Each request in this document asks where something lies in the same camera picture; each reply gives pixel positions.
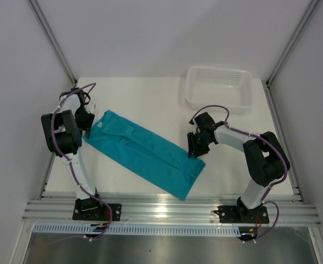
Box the left aluminium frame post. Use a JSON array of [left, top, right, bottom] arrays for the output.
[[27, 0, 78, 86]]

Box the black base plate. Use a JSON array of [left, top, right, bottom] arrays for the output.
[[72, 198, 122, 221], [213, 205, 269, 224]]

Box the teal t shirt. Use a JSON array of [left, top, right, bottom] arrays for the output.
[[84, 110, 206, 200]]

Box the white perforated plastic basket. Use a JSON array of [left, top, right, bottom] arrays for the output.
[[184, 65, 255, 114]]

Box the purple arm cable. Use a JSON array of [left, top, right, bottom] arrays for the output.
[[190, 104, 291, 244], [51, 82, 112, 244]]

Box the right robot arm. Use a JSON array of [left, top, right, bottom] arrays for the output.
[[187, 112, 291, 222]]

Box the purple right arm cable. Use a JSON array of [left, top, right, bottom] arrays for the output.
[[190, 104, 291, 244]]

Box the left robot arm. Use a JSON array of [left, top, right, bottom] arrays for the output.
[[41, 88, 105, 220]]

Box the right aluminium frame post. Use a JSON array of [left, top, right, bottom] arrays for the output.
[[265, 0, 323, 85]]

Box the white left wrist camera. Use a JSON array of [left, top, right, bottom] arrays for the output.
[[87, 102, 96, 114]]

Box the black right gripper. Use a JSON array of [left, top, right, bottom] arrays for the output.
[[187, 131, 212, 158]]

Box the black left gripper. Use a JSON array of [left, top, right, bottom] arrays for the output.
[[74, 106, 95, 138]]

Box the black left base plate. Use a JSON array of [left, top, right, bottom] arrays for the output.
[[72, 198, 122, 221]]

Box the aluminium frame post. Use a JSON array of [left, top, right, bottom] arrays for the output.
[[265, 0, 323, 85], [27, 0, 78, 86]]

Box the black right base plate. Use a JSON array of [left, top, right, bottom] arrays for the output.
[[213, 205, 269, 224]]

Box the white slotted cable duct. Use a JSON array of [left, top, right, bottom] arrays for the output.
[[33, 223, 240, 237]]

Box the aluminium rail beam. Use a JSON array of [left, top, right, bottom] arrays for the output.
[[22, 192, 321, 227]]

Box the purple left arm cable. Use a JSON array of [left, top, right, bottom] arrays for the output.
[[51, 82, 112, 244]]

